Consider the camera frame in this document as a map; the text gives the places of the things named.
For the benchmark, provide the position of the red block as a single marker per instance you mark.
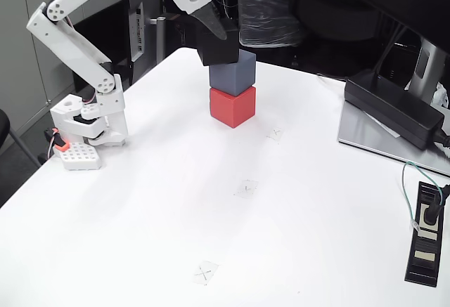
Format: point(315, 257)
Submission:
point(233, 110)

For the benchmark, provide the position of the silver monitor stand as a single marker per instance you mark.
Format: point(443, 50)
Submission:
point(365, 135)

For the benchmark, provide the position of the black office chair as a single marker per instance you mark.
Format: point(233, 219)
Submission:
point(3, 128)

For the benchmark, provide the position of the black equipment case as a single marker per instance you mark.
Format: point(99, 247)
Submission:
point(179, 29)

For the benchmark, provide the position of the black block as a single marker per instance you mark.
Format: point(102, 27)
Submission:
point(214, 50)

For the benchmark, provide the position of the black power plug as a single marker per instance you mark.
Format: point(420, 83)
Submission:
point(430, 214)

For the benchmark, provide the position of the white perforated table clamp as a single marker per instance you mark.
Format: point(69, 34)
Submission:
point(81, 156)

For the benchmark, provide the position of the clear tape with X mark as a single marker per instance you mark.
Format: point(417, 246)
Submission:
point(247, 188)
point(205, 272)
point(276, 133)

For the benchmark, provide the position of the black flat panel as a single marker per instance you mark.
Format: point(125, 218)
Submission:
point(105, 33)

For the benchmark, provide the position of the black power adapter brick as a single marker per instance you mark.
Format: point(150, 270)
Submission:
point(390, 106)

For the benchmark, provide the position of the grey block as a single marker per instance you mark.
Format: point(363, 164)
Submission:
point(233, 77)

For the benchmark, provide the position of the crumpled white plastic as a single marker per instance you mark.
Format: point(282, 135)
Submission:
point(442, 96)

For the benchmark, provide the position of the black power strip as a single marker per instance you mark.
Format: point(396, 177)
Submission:
point(422, 268)

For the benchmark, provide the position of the plastic wrapped black bin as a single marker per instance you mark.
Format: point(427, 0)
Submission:
point(267, 15)

